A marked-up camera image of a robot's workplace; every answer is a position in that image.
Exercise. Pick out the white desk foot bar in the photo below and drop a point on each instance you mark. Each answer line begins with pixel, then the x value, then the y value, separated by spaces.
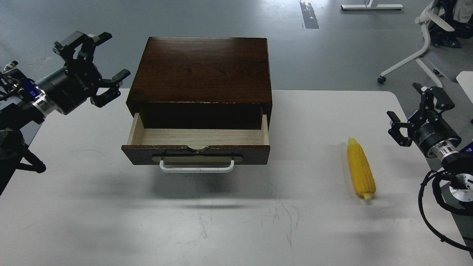
pixel 371 5

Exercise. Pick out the white office chair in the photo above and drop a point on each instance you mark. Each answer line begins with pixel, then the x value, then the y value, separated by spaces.
pixel 446 48

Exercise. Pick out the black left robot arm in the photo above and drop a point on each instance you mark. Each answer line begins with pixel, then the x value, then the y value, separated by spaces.
pixel 24 101

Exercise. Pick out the dark wooden drawer cabinet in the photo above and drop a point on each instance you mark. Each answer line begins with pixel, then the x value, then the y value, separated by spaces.
pixel 203 83

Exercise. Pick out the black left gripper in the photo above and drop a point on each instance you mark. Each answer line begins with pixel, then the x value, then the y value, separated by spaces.
pixel 74 82

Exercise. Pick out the wooden drawer with white handle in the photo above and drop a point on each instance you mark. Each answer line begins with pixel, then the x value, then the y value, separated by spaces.
pixel 198 150

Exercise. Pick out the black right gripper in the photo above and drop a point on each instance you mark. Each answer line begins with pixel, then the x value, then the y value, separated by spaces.
pixel 434 129

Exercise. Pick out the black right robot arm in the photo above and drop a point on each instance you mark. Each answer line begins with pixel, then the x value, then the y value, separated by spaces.
pixel 458 171

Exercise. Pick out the black floor tape strip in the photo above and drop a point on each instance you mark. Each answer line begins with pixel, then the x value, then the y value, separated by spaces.
pixel 308 14

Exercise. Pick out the white side table corner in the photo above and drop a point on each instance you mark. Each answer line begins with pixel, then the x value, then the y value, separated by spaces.
pixel 465 80

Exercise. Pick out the yellow corn cob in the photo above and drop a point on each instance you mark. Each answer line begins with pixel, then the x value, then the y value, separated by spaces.
pixel 360 171

